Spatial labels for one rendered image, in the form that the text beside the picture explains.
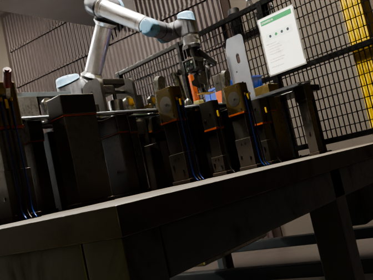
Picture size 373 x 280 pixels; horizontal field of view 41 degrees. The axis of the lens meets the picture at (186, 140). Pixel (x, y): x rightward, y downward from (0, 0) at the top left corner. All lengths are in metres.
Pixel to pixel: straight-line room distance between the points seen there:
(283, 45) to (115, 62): 2.92
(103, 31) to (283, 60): 0.92
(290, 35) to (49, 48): 3.88
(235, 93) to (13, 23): 4.87
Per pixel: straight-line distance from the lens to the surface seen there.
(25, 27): 6.42
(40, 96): 2.03
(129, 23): 2.27
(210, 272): 2.64
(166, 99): 1.78
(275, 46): 2.67
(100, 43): 2.54
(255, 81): 2.60
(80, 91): 2.48
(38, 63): 6.19
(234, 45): 2.47
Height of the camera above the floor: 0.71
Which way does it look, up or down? 5 degrees up
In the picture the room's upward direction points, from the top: 12 degrees counter-clockwise
